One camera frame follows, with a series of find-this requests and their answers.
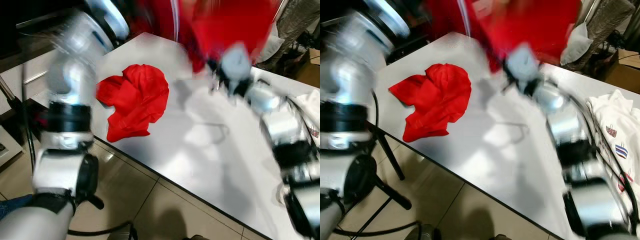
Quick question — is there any white t-shirt with flag prints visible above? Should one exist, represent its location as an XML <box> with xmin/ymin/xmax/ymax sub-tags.
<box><xmin>586</xmin><ymin>90</ymin><xmax>640</xmax><ymax>201</ymax></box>
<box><xmin>299</xmin><ymin>89</ymin><xmax>321</xmax><ymax>146</ymax></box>

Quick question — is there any grey textured throw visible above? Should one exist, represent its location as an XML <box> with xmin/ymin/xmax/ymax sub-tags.
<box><xmin>575</xmin><ymin>0</ymin><xmax>623</xmax><ymax>68</ymax></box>
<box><xmin>274</xmin><ymin>0</ymin><xmax>321</xmax><ymax>51</ymax></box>

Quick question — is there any red garment with white trim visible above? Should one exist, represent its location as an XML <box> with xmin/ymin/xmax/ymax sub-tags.
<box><xmin>425</xmin><ymin>0</ymin><xmax>583</xmax><ymax>73</ymax></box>
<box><xmin>132</xmin><ymin>0</ymin><xmax>283</xmax><ymax>73</ymax></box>

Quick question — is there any black floor cable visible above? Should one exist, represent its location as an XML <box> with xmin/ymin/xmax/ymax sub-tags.
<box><xmin>65</xmin><ymin>220</ymin><xmax>137</xmax><ymax>238</ymax></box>
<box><xmin>332</xmin><ymin>220</ymin><xmax>423</xmax><ymax>238</ymax></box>

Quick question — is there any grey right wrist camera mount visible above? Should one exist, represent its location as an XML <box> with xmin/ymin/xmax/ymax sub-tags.
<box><xmin>505</xmin><ymin>44</ymin><xmax>543</xmax><ymax>83</ymax></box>
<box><xmin>220</xmin><ymin>44</ymin><xmax>253</xmax><ymax>83</ymax></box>

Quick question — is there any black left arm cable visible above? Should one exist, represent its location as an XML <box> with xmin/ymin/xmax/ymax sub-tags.
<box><xmin>369</xmin><ymin>87</ymin><xmax>382</xmax><ymax>132</ymax></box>
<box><xmin>20</xmin><ymin>60</ymin><xmax>38</xmax><ymax>173</ymax></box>

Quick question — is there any brown cardboard box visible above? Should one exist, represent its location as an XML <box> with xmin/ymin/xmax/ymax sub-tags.
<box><xmin>295</xmin><ymin>47</ymin><xmax>321</xmax><ymax>88</ymax></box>
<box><xmin>605</xmin><ymin>49</ymin><xmax>640</xmax><ymax>96</ymax></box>

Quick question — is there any plain red crumpled garment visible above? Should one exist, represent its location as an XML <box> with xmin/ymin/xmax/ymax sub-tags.
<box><xmin>96</xmin><ymin>64</ymin><xmax>170</xmax><ymax>143</ymax></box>
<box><xmin>388</xmin><ymin>63</ymin><xmax>472</xmax><ymax>143</ymax></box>

